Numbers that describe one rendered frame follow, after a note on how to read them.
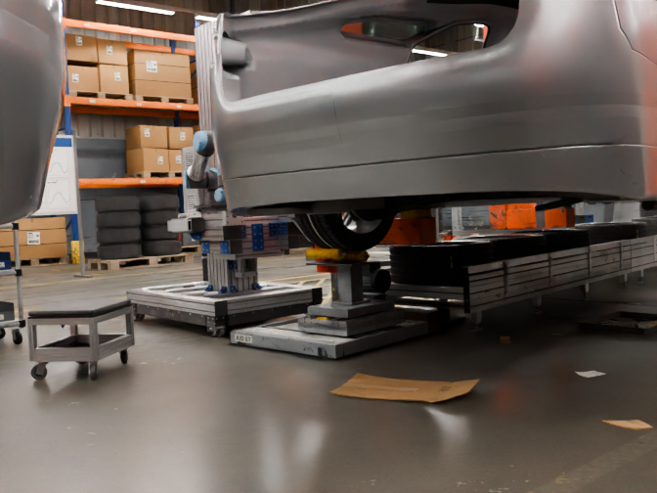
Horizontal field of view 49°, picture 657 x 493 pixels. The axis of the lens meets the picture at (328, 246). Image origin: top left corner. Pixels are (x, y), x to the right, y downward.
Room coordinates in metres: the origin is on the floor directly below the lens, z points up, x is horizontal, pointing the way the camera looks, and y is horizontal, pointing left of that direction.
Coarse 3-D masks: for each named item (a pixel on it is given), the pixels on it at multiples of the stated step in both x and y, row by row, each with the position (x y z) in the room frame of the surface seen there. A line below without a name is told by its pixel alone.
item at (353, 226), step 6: (336, 216) 3.74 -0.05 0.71; (354, 216) 4.13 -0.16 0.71; (342, 222) 3.77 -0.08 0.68; (354, 222) 4.14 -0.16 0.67; (360, 222) 4.11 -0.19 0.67; (366, 222) 4.08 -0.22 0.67; (372, 222) 4.04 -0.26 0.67; (378, 222) 4.01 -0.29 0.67; (348, 228) 4.11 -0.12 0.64; (354, 228) 4.08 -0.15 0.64; (360, 228) 4.05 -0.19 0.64; (366, 228) 4.02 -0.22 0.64; (372, 228) 3.98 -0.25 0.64; (354, 234) 3.84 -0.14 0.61; (360, 234) 3.87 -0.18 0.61; (366, 234) 3.91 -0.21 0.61
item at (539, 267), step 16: (624, 240) 5.84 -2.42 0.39; (528, 256) 4.59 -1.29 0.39; (544, 256) 4.75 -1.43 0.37; (560, 256) 4.93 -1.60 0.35; (576, 256) 5.11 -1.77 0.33; (592, 256) 5.31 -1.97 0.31; (608, 256) 5.53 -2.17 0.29; (496, 272) 4.29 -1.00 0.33; (512, 272) 4.43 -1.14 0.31; (528, 272) 4.58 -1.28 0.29
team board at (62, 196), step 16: (64, 144) 9.39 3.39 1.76; (64, 160) 9.38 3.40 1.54; (48, 176) 9.24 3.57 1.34; (64, 176) 9.37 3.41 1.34; (48, 192) 9.23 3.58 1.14; (64, 192) 9.36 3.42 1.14; (48, 208) 9.22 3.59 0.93; (64, 208) 9.35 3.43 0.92; (80, 208) 9.48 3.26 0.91; (80, 224) 9.48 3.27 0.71; (80, 240) 9.47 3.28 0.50; (80, 256) 9.47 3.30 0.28
